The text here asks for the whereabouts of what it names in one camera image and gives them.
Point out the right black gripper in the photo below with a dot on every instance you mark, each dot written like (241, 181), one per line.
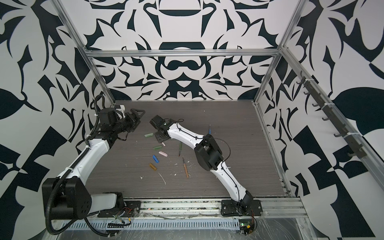
(159, 140)

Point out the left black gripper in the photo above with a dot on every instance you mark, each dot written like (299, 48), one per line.
(133, 121)

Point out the dark green pen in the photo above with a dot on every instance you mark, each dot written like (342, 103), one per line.
(180, 148)

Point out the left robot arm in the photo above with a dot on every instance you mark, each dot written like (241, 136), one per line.
(66, 198)

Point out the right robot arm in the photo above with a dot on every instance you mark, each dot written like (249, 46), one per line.
(209, 156)

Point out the pink pen cap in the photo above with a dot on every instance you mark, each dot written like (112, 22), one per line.
(163, 154)

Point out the blue pen cap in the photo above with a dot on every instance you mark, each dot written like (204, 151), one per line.
(156, 159)

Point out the orange pen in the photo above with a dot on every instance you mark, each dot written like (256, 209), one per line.
(185, 168)

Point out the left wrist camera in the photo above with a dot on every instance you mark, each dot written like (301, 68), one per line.
(120, 111)

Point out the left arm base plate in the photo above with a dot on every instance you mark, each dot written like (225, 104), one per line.
(127, 210)

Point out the white cable duct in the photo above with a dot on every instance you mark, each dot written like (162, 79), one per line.
(186, 224)

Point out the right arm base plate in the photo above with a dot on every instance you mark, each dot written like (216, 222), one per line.
(230, 208)

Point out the aluminium front rail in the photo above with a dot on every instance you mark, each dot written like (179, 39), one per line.
(203, 208)

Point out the wall hook rack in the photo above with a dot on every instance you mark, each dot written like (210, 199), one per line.
(334, 115)

